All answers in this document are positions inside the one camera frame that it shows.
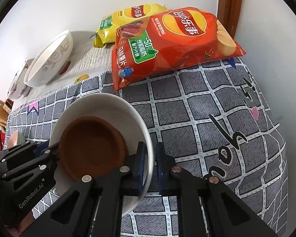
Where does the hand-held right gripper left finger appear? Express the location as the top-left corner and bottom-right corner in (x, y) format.
(22, 141), (148, 237)

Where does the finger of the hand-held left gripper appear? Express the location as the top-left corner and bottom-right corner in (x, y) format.
(1, 157), (61, 182)
(1, 141), (62, 165)

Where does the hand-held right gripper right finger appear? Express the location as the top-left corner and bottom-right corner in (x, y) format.
(156, 142), (279, 237)

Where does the plain white bowl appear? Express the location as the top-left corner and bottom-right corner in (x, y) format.
(49, 92), (155, 218)

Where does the pink dish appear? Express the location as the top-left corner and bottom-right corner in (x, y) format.
(8, 130), (25, 151)

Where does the patterned brown box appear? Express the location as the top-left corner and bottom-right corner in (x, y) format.
(2, 99), (14, 111)

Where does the grey checked tablecloth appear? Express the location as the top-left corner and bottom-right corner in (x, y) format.
(5, 57), (287, 237)

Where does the white bowl with fish print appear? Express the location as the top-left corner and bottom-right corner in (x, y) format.
(7, 59), (35, 100)

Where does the large white bowl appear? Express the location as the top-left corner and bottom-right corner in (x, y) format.
(23, 30), (74, 87)

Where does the red chip bag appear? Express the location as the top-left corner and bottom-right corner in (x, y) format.
(112, 6), (246, 92)

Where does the yellow chip bag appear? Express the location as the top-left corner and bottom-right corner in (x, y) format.
(92, 3), (169, 48)

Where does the brown wooden door frame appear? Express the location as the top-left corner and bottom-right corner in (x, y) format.
(216, 0), (244, 40)

